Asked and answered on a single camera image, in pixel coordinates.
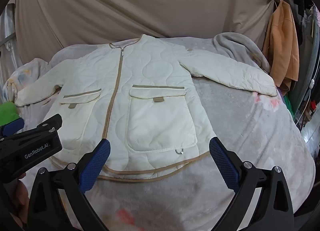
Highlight dark hanging clothes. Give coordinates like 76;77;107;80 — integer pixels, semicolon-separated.
291;0;320;126

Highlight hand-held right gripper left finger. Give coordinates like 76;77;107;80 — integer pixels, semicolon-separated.
27;138;112;231

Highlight orange hanging garment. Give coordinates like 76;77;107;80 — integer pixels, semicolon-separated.
262;0;300;90

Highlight plain grey blanket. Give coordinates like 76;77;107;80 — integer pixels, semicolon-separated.
214;32;272;74

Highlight cream quilted jacket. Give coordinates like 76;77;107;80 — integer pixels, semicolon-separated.
15;34;278;181

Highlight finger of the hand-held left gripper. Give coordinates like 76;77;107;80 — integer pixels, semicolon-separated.
12;114;63;144
0;118;25;138

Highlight person's left hand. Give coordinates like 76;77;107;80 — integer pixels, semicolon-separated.
10;173;29;224

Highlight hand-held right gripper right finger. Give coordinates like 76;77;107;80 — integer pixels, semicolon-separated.
209;137;294;231

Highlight green pillow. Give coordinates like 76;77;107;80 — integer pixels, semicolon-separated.
0;101;20;126

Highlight silver curtain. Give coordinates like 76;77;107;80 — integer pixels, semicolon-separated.
0;3;19;104

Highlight grey floral blanket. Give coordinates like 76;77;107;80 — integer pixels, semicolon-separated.
2;32;316;231

